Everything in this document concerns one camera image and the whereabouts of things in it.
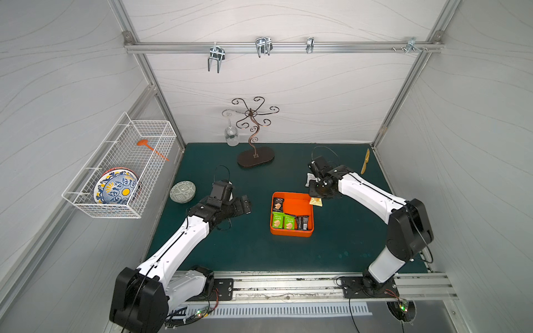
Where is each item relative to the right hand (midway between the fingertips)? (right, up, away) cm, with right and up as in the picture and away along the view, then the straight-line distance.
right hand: (315, 190), depth 89 cm
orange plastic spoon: (-68, +20, -11) cm, 72 cm away
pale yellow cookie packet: (0, -4, -3) cm, 5 cm away
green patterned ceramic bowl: (-63, -2, +10) cm, 63 cm away
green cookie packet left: (-16, -13, -1) cm, 21 cm away
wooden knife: (+30, +8, +21) cm, 38 cm away
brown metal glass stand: (-22, +17, +26) cm, 38 cm away
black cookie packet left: (-16, -7, +4) cm, 18 cm away
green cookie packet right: (-11, -14, -1) cm, 18 cm away
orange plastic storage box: (-7, -7, +3) cm, 10 cm away
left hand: (-30, -6, -6) cm, 32 cm away
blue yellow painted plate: (-66, +5, -27) cm, 71 cm away
